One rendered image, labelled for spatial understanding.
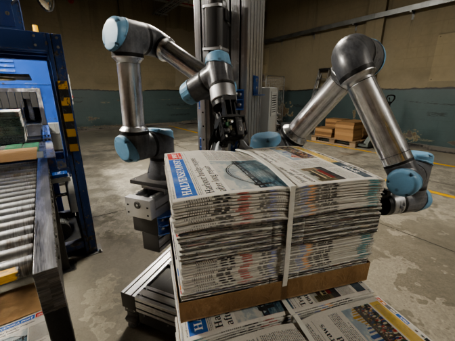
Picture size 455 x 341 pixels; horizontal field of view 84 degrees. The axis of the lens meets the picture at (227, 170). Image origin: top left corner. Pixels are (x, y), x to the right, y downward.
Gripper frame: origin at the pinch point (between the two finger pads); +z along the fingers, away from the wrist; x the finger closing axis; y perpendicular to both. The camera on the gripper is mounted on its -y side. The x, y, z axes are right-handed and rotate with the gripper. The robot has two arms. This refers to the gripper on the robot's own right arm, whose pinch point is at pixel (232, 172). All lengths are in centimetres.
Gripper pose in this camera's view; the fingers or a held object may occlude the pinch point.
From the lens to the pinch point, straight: 70.9
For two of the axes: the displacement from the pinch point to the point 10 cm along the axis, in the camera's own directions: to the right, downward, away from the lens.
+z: 1.4, 9.7, -2.0
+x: 9.6, -0.8, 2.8
